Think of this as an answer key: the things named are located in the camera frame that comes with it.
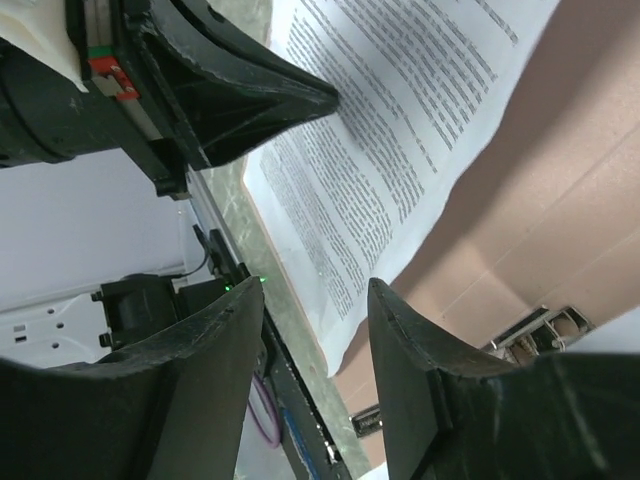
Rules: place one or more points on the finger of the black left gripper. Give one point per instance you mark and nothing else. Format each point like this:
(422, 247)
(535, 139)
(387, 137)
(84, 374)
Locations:
(223, 122)
(215, 47)

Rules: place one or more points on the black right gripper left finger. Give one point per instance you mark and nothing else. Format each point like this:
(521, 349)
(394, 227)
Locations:
(170, 406)

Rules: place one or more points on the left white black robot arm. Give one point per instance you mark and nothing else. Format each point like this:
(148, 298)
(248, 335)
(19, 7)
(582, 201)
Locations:
(92, 258)

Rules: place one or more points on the pink file folder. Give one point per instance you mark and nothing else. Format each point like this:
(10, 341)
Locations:
(548, 214)

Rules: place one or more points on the single printed paper sheet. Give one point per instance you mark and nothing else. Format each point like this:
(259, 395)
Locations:
(423, 87)

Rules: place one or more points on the metal folder clip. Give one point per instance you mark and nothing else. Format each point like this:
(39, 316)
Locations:
(541, 332)

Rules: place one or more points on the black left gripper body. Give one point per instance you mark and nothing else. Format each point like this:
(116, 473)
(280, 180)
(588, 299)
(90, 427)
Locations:
(81, 77)

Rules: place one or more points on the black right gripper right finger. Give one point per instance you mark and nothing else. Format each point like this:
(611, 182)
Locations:
(452, 411)

